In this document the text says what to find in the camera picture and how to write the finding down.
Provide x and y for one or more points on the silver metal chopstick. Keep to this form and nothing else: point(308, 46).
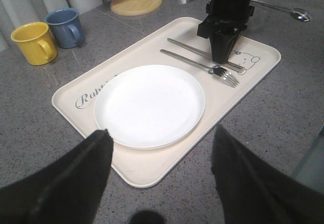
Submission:
point(233, 65)
point(199, 52)

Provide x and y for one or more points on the blue enamel mug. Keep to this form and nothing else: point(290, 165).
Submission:
point(66, 27)

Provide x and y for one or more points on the white round plate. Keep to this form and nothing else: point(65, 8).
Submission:
point(150, 106)

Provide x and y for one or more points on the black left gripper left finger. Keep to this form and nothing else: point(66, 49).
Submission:
point(67, 191)

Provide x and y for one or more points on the wooden mug tree stand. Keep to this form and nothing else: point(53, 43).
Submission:
point(134, 7)

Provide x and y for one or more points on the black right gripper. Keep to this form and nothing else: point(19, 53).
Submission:
point(223, 25)

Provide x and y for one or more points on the cream rabbit serving tray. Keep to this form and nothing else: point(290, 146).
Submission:
point(145, 168)

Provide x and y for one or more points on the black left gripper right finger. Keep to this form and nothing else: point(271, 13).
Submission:
point(252, 191)

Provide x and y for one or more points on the silver metal spoon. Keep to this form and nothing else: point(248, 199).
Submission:
point(296, 13)

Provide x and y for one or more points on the silver metal fork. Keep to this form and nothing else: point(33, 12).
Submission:
point(225, 75)

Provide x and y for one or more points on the yellow enamel mug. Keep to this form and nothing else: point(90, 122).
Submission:
point(35, 42)

